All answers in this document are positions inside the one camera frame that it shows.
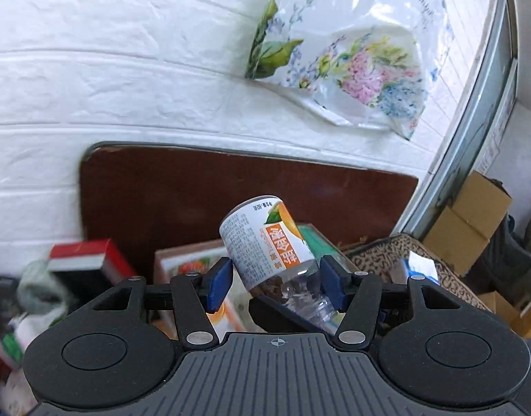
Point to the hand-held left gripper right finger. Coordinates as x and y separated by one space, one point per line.
332 284

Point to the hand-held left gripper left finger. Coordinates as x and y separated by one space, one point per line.
220 284

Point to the orange label plastic bottle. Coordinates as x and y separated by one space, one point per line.
265 242

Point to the green packet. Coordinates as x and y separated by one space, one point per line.
322 242

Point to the blue packet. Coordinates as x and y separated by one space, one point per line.
417 268

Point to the brown wooden headboard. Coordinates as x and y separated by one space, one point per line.
205 190

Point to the open red box black interior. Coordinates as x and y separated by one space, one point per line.
88 260

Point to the folded cardboard box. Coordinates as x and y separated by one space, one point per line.
469 221

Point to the dark bag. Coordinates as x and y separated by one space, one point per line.
503 260

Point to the small cardboard box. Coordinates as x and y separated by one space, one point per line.
512 312

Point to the floral plastic bag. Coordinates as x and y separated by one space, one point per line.
356 52

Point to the metal door frame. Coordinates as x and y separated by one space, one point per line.
473 117

